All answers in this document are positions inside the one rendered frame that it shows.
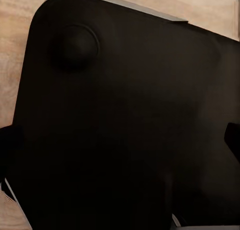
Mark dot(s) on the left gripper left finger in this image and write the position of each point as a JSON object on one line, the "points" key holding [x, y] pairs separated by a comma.
{"points": [[12, 139]]}

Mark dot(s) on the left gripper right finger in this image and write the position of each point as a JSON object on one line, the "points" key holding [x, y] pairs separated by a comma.
{"points": [[232, 139]]}

